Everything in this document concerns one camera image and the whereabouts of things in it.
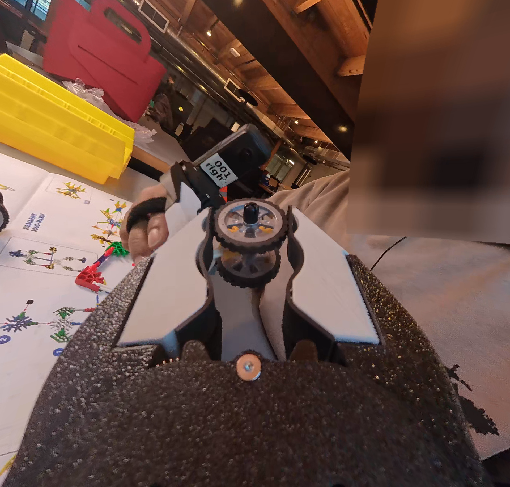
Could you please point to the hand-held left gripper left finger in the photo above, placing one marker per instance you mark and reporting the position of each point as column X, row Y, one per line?
column 163, row 303

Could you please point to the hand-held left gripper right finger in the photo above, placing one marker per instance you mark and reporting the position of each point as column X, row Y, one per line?
column 335, row 296

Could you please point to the colourful construction toy model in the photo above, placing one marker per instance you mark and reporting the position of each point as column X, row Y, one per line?
column 92, row 276

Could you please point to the detached toy model section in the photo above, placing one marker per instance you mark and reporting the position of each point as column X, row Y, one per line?
column 249, row 248

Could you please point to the toy wheel pair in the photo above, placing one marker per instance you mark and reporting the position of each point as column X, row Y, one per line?
column 4, row 214

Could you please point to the yellow plastic bin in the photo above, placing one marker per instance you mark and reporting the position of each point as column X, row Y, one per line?
column 56, row 120

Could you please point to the person's right forearm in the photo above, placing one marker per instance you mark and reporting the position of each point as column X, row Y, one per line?
column 319, row 204

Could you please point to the clear plastic bag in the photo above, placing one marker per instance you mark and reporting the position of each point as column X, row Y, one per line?
column 139, row 132

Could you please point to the person's upper body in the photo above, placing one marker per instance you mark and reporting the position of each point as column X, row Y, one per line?
column 446, row 311

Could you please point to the white instruction sheet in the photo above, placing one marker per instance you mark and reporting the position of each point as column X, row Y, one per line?
column 48, row 296

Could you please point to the red box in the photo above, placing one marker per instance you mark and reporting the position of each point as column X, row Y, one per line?
column 103, row 56

